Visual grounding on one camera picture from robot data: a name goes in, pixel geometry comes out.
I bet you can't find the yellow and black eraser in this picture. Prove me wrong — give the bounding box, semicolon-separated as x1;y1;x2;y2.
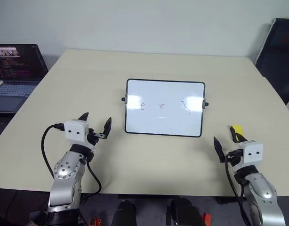
229;125;244;143

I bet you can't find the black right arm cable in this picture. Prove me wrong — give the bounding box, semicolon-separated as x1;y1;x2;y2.
224;149;253;226

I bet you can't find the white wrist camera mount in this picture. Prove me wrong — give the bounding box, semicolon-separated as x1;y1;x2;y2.
240;140;264;169
64;119;89;144

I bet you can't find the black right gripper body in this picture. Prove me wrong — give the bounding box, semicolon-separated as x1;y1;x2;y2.
225;149;244;167

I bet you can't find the black table frame bar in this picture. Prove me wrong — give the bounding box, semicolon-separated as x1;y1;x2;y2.
117;194;237;205

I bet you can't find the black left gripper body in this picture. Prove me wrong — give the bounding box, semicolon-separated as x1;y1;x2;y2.
86;128;106;151

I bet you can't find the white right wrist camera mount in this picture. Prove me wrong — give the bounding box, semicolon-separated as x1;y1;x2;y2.
240;140;264;169

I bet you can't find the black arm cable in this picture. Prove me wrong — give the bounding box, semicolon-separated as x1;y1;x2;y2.
41;123;103;203
224;149;253;226

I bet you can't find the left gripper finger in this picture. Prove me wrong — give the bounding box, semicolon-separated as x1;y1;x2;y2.
78;112;90;123
102;116;112;140

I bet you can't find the open grey laptop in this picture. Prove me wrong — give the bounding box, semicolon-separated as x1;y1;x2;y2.
0;44;49;114

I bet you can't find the dark rounded shape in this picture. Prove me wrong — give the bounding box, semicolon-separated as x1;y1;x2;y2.
112;199;137;226
169;197;206;226

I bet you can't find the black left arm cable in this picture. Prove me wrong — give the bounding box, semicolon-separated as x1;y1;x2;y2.
41;123;103;203

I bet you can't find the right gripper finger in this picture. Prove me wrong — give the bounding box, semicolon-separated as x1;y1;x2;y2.
236;133;249;144
213;136;227;163

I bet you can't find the small black-framed whiteboard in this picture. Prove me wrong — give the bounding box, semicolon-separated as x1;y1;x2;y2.
120;78;209;138

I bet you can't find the black panel with white edge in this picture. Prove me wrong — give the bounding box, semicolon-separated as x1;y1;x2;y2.
255;17;289;106

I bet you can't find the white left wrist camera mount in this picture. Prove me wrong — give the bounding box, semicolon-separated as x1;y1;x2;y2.
64;119;89;144

